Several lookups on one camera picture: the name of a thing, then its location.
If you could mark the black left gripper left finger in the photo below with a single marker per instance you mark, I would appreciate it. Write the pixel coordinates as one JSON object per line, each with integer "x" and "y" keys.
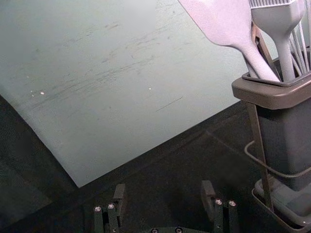
{"x": 119, "y": 194}

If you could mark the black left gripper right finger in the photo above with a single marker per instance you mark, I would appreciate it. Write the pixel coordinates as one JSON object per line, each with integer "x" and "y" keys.
{"x": 208, "y": 194}

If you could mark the black table cloth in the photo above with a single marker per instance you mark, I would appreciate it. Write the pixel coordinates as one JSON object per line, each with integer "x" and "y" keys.
{"x": 170, "y": 170}

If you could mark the black rack with steel bars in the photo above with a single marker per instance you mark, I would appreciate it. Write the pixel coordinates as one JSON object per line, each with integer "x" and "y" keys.
{"x": 261, "y": 155}

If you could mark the dark grey utensil holder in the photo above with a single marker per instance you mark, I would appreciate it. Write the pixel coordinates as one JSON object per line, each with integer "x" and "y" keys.
{"x": 286, "y": 136}

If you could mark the pale grey silicone spatula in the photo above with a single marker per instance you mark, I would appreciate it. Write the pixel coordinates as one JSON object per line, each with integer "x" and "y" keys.
{"x": 228, "y": 26}

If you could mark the pale grey silicone brush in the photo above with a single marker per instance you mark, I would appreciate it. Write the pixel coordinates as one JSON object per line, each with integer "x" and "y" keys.
{"x": 283, "y": 31}

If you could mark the plain pale wall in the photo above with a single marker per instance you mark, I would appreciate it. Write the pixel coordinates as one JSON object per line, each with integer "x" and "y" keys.
{"x": 97, "y": 72}

